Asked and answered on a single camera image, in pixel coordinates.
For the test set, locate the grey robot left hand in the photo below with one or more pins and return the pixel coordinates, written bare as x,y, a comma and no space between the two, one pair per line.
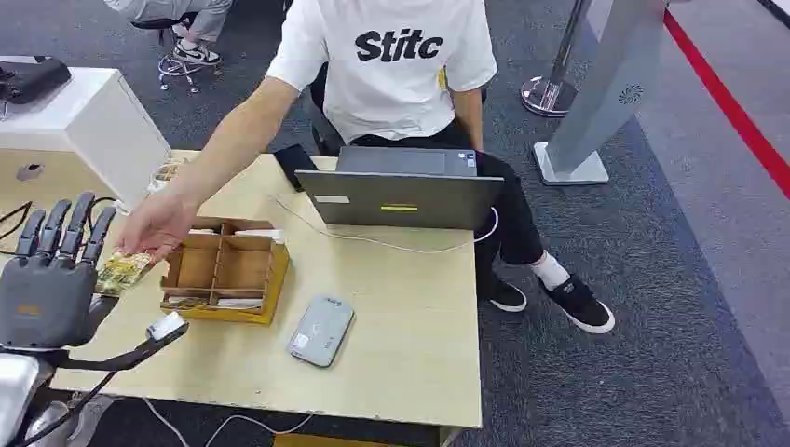
46,302

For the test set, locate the person's right hand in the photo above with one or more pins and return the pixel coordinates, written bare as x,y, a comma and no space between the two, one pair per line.
157,225

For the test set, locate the printed playing card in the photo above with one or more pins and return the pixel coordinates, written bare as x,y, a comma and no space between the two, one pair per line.
122,273

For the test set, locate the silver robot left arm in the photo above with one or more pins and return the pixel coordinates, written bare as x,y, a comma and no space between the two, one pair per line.
15,385

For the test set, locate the loose card pile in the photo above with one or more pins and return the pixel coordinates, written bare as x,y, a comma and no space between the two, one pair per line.
166,174

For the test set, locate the wooden compartment box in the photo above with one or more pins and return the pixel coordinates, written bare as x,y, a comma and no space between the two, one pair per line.
216,265

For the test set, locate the printed card stack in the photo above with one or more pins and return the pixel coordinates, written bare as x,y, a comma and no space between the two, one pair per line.
204,303

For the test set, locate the white card stack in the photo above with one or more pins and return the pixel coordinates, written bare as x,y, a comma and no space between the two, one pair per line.
259,234

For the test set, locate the white cabinet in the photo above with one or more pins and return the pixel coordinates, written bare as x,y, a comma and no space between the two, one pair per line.
92,129

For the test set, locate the small grey object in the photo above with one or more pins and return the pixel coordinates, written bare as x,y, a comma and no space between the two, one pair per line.
29,172

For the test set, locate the black phone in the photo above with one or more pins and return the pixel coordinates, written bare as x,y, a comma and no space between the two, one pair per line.
294,165

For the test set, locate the black stool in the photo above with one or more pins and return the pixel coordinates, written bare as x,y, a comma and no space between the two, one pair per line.
176,62

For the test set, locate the black bag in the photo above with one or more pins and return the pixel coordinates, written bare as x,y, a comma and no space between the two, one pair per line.
31,79

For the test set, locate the grey power bank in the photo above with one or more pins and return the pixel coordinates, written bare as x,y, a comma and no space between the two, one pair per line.
321,330

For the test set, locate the black office chair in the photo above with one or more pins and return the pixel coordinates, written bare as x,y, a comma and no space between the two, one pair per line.
324,123

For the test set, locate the person on stool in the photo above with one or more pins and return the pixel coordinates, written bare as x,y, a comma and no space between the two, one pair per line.
185,24

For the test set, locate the pale wooden desk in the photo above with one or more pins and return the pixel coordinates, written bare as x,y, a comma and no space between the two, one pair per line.
382,321

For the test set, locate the grey laptop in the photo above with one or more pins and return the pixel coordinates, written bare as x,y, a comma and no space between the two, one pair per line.
401,194

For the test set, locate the seated person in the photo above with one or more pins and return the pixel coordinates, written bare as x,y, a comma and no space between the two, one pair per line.
395,80

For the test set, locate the grey kiosk stand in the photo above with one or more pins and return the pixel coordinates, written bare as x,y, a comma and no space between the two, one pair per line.
599,92

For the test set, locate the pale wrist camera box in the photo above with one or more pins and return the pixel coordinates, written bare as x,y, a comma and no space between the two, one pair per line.
166,325

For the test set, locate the chrome stanchion post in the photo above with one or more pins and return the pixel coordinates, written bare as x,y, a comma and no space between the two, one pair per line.
552,74

